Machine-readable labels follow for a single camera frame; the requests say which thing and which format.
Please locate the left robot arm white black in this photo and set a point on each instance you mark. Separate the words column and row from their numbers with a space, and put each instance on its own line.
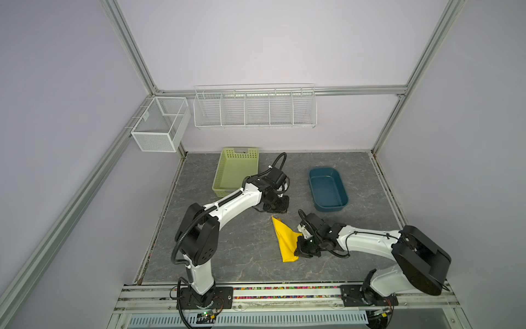
column 197, row 238

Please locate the dark teal plastic bin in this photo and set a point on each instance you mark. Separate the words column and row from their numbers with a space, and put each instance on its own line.
column 327, row 188

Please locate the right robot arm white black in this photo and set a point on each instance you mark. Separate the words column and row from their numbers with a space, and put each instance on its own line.
column 418, row 262

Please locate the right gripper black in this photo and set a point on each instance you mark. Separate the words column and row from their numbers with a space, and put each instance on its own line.
column 300, row 249

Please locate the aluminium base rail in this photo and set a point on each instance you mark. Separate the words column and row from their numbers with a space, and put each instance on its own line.
column 290, row 305

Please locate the white mesh wall basket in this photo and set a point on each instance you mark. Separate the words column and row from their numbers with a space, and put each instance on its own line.
column 162, row 124

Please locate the green perforated plastic basket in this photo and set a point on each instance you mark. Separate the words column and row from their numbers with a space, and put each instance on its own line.
column 235, row 164

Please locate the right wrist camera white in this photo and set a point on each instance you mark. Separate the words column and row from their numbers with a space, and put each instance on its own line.
column 304, row 231

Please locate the white wire shelf rack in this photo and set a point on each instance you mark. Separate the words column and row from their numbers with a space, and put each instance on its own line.
column 255, row 106

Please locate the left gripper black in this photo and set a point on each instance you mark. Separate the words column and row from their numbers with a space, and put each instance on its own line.
column 283, row 209

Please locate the yellow paper napkin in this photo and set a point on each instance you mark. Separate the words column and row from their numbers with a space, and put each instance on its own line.
column 287, row 240

